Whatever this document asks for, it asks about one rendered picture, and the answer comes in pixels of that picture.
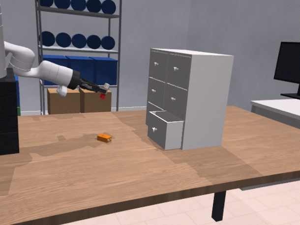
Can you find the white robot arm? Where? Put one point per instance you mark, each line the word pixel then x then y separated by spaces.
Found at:
pixel 22 60

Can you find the red and white eraser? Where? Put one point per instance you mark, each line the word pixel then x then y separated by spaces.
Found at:
pixel 106 86

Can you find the grey chest of drawers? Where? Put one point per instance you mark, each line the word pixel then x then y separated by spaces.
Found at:
pixel 206 102

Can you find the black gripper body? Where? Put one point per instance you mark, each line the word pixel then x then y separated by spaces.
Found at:
pixel 75 81

